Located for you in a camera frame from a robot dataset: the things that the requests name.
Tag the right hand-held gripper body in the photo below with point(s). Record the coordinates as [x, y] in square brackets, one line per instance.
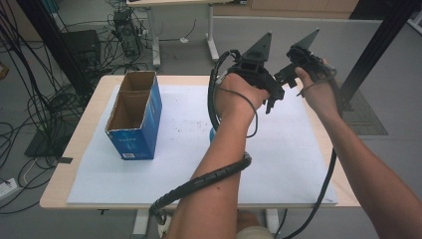
[307, 58]

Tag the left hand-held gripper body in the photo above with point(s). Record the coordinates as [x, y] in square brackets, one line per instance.
[255, 71]

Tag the blue bottle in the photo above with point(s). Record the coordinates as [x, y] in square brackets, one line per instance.
[212, 136]

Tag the blue cardboard box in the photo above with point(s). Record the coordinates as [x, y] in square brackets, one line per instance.
[139, 139]

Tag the person's left hand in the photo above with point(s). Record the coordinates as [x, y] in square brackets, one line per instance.
[237, 98]

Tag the person's right hand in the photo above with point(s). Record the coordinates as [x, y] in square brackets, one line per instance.
[320, 98]

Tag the white-legged desk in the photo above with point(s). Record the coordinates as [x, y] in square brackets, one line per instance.
[211, 40]

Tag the white table mat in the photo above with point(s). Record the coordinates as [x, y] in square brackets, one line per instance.
[179, 166]

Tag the person's right leg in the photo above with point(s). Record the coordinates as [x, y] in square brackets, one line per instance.
[253, 229]

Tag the black computer tower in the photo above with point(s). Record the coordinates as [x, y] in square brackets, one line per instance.
[127, 33]

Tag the black box on floor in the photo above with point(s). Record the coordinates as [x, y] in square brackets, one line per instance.
[83, 46]

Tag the light wooden table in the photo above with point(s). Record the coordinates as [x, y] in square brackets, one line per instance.
[89, 126]

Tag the black tape strip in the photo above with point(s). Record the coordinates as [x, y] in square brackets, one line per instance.
[65, 160]

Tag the black floor mat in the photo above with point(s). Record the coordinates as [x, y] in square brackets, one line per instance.
[40, 147]

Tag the white power strip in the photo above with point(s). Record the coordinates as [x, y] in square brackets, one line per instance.
[7, 188]

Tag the black metal frame post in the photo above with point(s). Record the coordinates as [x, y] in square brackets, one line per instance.
[375, 49]
[56, 43]

